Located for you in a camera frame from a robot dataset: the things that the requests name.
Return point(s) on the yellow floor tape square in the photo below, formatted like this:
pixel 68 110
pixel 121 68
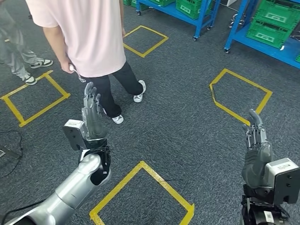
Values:
pixel 142 164
pixel 12 110
pixel 248 81
pixel 154 32

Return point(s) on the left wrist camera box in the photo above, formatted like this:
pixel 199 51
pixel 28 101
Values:
pixel 75 135

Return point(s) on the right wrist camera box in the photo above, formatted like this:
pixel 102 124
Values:
pixel 284 180

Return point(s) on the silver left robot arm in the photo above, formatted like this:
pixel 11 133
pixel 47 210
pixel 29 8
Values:
pixel 75 189

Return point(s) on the black swivel stool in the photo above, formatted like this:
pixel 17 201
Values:
pixel 235 20

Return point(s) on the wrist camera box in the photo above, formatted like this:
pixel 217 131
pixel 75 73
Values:
pixel 284 180
pixel 75 135

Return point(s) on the white handheld remote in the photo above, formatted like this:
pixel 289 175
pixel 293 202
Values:
pixel 72 68

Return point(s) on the blue metal shelf rack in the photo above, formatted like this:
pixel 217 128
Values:
pixel 239 37
pixel 173 11

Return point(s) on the person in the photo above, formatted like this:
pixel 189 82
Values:
pixel 13 52
pixel 93 37

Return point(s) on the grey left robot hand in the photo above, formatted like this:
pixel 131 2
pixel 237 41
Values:
pixel 93 124

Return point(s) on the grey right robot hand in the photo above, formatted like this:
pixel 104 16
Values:
pixel 255 164

